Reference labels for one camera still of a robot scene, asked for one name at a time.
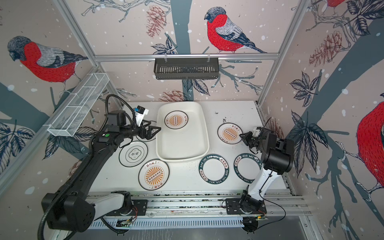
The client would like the orange sunburst plate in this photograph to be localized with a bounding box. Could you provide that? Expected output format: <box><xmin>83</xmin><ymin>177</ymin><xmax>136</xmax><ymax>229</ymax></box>
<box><xmin>217</xmin><ymin>123</ymin><xmax>243</xmax><ymax>145</ymax></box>
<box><xmin>138</xmin><ymin>159</ymin><xmax>170</xmax><ymax>191</ymax></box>
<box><xmin>165</xmin><ymin>111</ymin><xmax>189</xmax><ymax>130</ymax></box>

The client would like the green rim plate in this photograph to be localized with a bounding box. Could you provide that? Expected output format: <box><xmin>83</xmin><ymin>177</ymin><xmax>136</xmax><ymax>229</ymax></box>
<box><xmin>198</xmin><ymin>154</ymin><xmax>230</xmax><ymax>185</ymax></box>
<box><xmin>234</xmin><ymin>153</ymin><xmax>263</xmax><ymax>184</ymax></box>

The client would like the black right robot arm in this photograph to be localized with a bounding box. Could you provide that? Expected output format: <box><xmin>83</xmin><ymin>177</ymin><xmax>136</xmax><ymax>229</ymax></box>
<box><xmin>239</xmin><ymin>129</ymin><xmax>294</xmax><ymax>214</ymax></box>

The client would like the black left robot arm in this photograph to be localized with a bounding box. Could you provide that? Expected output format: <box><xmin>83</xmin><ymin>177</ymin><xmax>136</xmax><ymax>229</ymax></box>
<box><xmin>38</xmin><ymin>110</ymin><xmax>161</xmax><ymax>240</ymax></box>

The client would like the white plastic bin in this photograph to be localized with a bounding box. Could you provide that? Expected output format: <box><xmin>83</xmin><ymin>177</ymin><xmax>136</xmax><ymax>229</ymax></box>
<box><xmin>156</xmin><ymin>102</ymin><xmax>210</xmax><ymax>162</ymax></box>

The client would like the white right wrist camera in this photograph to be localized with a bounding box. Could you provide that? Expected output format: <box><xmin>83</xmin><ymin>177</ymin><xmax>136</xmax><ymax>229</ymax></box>
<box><xmin>253</xmin><ymin>127</ymin><xmax>263</xmax><ymax>137</ymax></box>

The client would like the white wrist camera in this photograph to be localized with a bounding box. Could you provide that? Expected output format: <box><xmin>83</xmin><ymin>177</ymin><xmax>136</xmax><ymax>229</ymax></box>
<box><xmin>253</xmin><ymin>127</ymin><xmax>263</xmax><ymax>137</ymax></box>
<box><xmin>134</xmin><ymin>106</ymin><xmax>149</xmax><ymax>127</ymax></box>

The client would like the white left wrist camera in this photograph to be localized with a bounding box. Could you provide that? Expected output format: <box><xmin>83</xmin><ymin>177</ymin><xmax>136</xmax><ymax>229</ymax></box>
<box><xmin>134</xmin><ymin>106</ymin><xmax>149</xmax><ymax>127</ymax></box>

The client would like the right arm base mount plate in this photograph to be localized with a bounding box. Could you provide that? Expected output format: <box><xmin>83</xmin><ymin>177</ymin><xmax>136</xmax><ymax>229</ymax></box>
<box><xmin>225</xmin><ymin>198</ymin><xmax>267</xmax><ymax>215</ymax></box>

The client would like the black wire wall basket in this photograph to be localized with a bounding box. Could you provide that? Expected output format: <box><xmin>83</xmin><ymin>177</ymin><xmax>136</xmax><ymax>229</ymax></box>
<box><xmin>154</xmin><ymin>58</ymin><xmax>220</xmax><ymax>80</ymax></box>

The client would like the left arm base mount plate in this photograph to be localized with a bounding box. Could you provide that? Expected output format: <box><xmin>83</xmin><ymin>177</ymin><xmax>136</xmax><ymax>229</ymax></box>
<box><xmin>107</xmin><ymin>200</ymin><xmax>148</xmax><ymax>217</ymax></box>

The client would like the white mesh wall shelf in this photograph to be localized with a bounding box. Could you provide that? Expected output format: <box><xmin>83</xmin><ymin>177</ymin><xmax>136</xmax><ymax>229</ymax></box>
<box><xmin>48</xmin><ymin>73</ymin><xmax>110</xmax><ymax>137</ymax></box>

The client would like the aluminium rail base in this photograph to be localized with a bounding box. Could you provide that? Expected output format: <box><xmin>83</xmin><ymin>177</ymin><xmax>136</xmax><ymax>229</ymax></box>
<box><xmin>80</xmin><ymin>191</ymin><xmax>313</xmax><ymax>218</ymax></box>

